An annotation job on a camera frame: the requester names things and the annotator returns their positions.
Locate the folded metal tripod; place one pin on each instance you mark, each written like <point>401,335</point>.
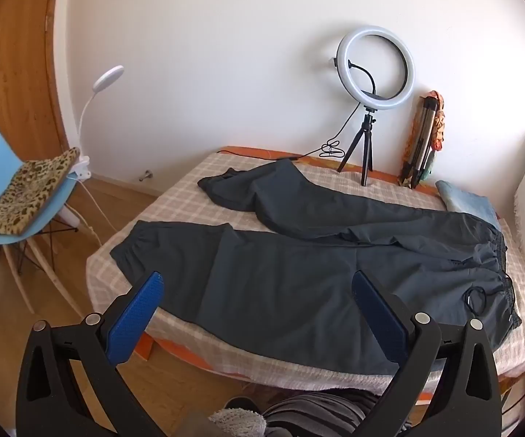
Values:
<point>421,145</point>

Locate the beige checked blanket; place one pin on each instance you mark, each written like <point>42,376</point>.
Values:
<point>176,191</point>

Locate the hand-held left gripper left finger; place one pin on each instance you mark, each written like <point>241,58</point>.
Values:
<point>137,314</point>

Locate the white clip lamp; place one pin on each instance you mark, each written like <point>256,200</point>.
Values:
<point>107,77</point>

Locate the light blue folded cloth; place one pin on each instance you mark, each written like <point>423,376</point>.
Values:
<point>467,205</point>

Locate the wooden door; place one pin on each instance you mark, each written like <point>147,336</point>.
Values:
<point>16,54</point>

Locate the white power strip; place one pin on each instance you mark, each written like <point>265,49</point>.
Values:
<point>73,216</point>

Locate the metal door stop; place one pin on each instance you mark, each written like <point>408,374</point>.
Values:
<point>145,175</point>

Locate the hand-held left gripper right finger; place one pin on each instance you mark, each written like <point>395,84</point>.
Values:
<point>380,318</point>

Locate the leopard print cushion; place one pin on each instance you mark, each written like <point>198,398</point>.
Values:
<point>25,191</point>

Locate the person's grey striped clothing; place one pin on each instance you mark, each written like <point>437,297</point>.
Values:
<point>317,412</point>

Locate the dark grey pants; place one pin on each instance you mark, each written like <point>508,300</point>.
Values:
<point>289,282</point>

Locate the small black tripod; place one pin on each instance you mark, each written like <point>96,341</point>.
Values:
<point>366,145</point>

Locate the teal cloth strip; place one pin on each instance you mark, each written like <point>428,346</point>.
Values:
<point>431,166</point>

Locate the grey fluffy slipper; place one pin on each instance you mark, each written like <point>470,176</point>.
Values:
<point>239,421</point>

